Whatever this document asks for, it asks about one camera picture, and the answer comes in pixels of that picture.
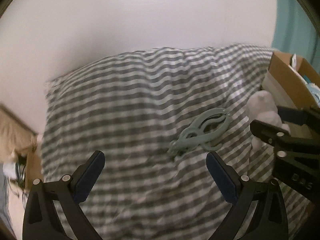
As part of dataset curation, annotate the white plush toy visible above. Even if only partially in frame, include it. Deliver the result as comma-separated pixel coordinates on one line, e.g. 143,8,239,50
246,90,291,151

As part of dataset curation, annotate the green white carton box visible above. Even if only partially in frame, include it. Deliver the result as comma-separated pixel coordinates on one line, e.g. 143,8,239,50
289,54,297,72

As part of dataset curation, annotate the blue white tissue pack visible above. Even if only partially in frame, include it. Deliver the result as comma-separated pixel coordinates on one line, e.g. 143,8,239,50
297,73,319,106

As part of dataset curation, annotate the blue grey cloth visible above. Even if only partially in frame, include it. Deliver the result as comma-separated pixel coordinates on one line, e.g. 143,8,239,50
0,164,15,236

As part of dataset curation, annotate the large open cardboard box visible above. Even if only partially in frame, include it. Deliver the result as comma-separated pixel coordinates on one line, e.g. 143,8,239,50
261,51,319,109

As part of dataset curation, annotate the small cardboard box with clutter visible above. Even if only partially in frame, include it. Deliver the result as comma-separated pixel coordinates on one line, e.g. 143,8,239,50
3,145,43,192

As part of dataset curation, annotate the teal plastic clothes hanger clip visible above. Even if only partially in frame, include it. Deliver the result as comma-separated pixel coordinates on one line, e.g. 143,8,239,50
168,108,231,159

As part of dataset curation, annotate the teal curtain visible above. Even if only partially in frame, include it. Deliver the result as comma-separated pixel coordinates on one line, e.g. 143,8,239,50
272,0,319,72

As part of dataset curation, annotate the beige pillow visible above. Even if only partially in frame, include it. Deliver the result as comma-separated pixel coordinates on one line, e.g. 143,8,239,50
1,103,37,163

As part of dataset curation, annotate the checked green white blanket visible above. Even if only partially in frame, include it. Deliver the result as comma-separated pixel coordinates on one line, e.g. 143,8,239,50
39,43,316,240

